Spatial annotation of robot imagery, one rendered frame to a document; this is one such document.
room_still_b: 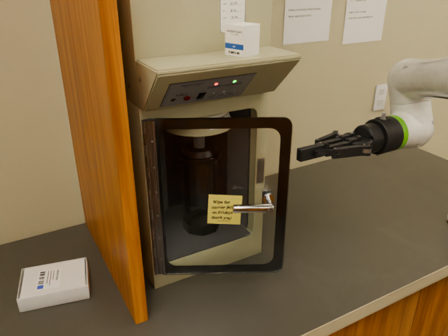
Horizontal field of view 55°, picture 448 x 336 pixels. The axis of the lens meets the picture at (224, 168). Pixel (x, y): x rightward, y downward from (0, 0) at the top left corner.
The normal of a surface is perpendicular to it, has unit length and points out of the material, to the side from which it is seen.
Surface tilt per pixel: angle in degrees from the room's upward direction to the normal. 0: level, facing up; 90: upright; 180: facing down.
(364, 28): 90
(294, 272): 0
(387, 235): 0
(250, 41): 90
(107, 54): 90
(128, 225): 90
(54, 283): 0
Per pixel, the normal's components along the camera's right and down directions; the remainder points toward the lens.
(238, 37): -0.67, 0.32
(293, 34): 0.49, 0.37
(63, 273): 0.00, -0.90
